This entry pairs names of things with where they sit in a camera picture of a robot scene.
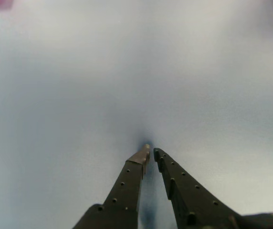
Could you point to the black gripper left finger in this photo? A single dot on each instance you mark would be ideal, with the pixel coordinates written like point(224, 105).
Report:
point(122, 190)

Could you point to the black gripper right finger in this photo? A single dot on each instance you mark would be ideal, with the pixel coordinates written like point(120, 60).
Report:
point(193, 205)

